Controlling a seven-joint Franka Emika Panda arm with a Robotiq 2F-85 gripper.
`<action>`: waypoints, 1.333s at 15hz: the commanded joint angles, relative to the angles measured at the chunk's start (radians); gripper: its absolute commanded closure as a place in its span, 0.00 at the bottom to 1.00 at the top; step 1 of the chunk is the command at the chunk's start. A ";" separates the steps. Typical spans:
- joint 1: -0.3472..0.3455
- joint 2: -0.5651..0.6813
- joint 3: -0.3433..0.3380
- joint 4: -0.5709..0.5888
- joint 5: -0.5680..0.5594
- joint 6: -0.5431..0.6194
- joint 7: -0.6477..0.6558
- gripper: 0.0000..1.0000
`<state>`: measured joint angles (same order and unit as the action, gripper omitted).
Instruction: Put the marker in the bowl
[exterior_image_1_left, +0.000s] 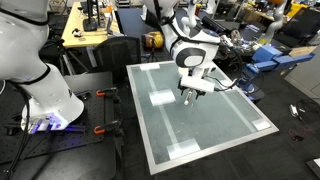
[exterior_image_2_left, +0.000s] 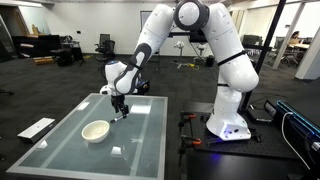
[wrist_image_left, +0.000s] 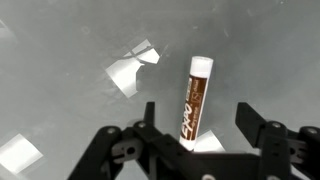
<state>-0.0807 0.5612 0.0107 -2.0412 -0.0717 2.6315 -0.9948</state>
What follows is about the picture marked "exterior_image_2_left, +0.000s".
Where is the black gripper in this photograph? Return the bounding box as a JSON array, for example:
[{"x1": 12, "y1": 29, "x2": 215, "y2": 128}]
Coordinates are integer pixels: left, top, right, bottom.
[{"x1": 110, "y1": 94, "x2": 130, "y2": 119}]

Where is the black marker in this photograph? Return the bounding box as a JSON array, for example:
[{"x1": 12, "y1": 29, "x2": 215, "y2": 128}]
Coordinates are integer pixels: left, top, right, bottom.
[{"x1": 109, "y1": 114, "x2": 128, "y2": 124}]

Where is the white ceramic bowl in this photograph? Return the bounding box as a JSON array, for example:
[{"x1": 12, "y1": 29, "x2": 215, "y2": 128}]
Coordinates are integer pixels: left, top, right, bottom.
[{"x1": 81, "y1": 119, "x2": 111, "y2": 144}]

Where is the black box with blue light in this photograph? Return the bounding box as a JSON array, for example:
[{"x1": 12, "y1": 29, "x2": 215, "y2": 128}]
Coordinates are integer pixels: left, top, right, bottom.
[{"x1": 135, "y1": 79, "x2": 151, "y2": 96}]

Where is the black office chair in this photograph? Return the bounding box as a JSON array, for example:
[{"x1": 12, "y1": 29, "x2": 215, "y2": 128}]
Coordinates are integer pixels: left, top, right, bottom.
[{"x1": 94, "y1": 33, "x2": 116, "y2": 63}]

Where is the black stool with equipment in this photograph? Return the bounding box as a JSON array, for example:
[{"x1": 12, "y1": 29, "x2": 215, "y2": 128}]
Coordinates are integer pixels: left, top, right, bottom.
[{"x1": 49, "y1": 34, "x2": 85, "y2": 68}]

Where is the white tripod stand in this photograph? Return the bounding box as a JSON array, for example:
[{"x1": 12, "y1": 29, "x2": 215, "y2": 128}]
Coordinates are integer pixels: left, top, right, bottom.
[{"x1": 172, "y1": 40, "x2": 188, "y2": 70}]

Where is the flat white box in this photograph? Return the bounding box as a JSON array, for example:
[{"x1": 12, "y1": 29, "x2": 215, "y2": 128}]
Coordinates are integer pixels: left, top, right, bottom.
[{"x1": 17, "y1": 117, "x2": 56, "y2": 144}]

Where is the wooden pallet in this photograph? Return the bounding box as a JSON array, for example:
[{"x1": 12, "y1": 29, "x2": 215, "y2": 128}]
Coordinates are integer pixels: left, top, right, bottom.
[{"x1": 33, "y1": 55, "x2": 56, "y2": 65}]

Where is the black waste bin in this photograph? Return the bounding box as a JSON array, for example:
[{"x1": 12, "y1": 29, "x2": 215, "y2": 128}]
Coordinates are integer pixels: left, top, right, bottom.
[{"x1": 205, "y1": 54, "x2": 216, "y2": 68}]

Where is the flat black device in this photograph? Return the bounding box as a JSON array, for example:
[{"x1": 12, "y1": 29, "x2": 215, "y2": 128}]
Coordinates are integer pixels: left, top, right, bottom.
[{"x1": 246, "y1": 108, "x2": 273, "y2": 125}]

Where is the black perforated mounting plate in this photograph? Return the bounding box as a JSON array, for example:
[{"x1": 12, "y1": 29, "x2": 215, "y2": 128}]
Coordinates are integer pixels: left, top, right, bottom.
[{"x1": 179, "y1": 111, "x2": 301, "y2": 160}]

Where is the black slanted pole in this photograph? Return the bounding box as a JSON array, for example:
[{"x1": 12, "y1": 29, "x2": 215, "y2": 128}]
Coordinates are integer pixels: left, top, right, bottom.
[{"x1": 239, "y1": 0, "x2": 288, "y2": 112}]

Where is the black computer with blue strip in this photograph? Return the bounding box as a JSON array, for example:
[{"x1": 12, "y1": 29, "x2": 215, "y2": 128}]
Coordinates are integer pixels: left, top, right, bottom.
[{"x1": 275, "y1": 99, "x2": 320, "y2": 152}]

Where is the white slanted column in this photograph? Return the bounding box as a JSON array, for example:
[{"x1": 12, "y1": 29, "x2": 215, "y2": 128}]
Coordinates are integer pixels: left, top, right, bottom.
[{"x1": 271, "y1": 1, "x2": 306, "y2": 71}]

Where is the seated person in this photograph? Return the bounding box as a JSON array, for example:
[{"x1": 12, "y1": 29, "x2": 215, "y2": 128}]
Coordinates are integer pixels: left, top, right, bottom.
[{"x1": 289, "y1": 30, "x2": 302, "y2": 45}]

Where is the orange handled black clamp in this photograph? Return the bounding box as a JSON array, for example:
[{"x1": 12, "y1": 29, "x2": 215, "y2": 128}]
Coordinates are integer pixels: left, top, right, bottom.
[
  {"x1": 177, "y1": 134, "x2": 203, "y2": 168},
  {"x1": 177, "y1": 111, "x2": 198, "y2": 135}
]

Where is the yellow cable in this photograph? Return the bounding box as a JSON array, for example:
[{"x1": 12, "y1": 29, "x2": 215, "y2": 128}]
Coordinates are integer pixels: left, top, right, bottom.
[{"x1": 184, "y1": 62, "x2": 201, "y2": 71}]

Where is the framed wall picture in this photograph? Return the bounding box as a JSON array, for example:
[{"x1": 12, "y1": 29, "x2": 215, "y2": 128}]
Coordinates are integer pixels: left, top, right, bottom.
[{"x1": 139, "y1": 10, "x2": 153, "y2": 33}]

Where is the white cable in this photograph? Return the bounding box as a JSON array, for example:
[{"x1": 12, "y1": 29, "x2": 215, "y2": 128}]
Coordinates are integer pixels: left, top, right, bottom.
[{"x1": 280, "y1": 111, "x2": 313, "y2": 171}]

